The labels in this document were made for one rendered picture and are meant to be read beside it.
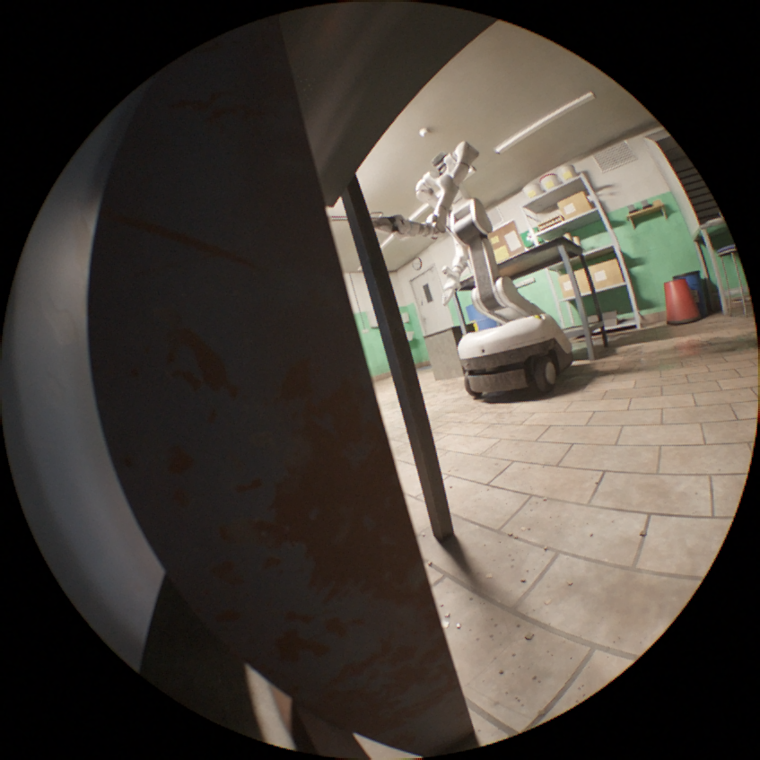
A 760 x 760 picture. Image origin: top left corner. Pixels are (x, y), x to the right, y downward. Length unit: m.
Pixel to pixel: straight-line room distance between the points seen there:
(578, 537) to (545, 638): 0.18
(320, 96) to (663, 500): 0.73
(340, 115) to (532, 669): 0.64
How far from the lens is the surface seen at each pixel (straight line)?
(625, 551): 0.46
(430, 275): 5.93
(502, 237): 4.78
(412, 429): 0.41
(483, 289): 1.46
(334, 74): 0.33
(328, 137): 0.38
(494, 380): 1.29
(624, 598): 0.41
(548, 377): 1.28
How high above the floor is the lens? 0.33
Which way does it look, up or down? 3 degrees down
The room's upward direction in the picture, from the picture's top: 15 degrees counter-clockwise
